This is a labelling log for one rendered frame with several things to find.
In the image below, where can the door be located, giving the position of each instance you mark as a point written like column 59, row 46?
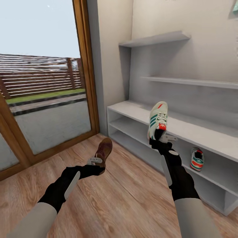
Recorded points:
column 47, row 86

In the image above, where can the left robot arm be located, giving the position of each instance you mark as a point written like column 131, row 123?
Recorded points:
column 39, row 220

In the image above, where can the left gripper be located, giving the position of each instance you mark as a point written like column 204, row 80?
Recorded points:
column 94, row 170

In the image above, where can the gym shoe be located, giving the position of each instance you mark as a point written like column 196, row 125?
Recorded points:
column 197, row 160
column 158, row 121

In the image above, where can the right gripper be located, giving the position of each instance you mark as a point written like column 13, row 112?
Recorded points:
column 157, row 144

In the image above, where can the sandal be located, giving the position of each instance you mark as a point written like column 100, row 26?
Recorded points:
column 104, row 149

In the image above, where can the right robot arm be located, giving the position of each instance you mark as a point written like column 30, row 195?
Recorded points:
column 194, row 221

